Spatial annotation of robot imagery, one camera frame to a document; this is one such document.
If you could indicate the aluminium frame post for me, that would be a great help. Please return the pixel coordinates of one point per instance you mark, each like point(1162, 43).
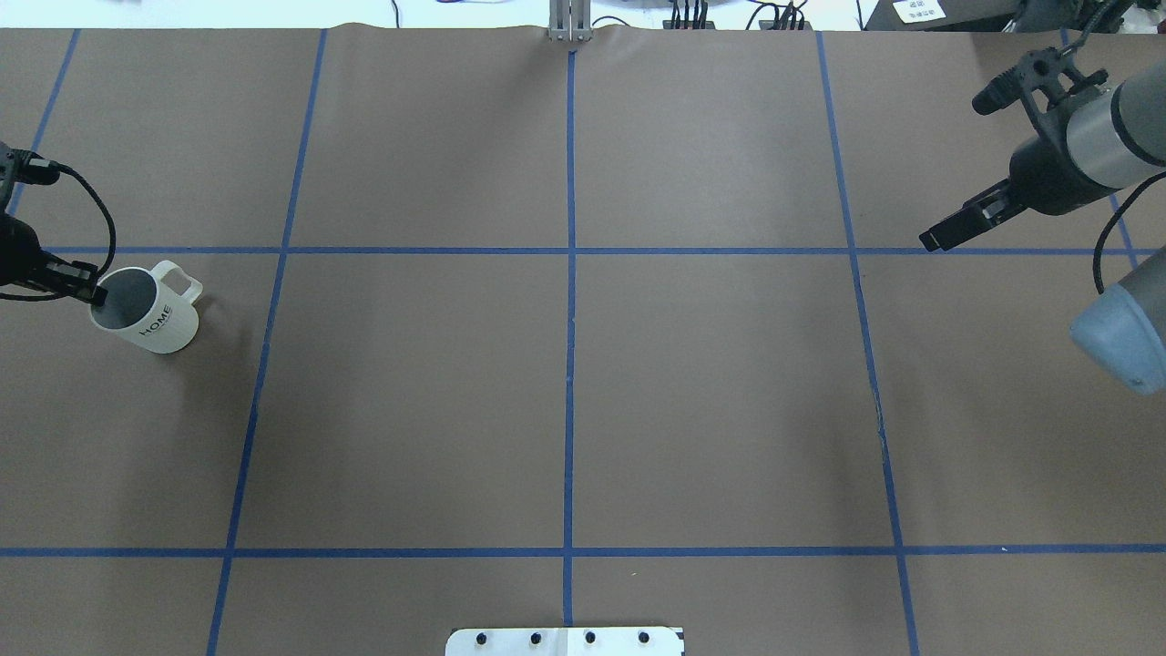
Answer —
point(570, 21)

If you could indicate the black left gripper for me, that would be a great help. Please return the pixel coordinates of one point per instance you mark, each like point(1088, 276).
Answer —
point(16, 250)

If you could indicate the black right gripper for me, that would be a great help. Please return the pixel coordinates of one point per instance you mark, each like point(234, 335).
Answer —
point(1045, 178)

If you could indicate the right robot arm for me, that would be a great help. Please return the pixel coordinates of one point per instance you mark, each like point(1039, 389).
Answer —
point(1090, 141)

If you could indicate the white HOME mug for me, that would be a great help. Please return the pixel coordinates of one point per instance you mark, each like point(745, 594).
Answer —
point(153, 309)

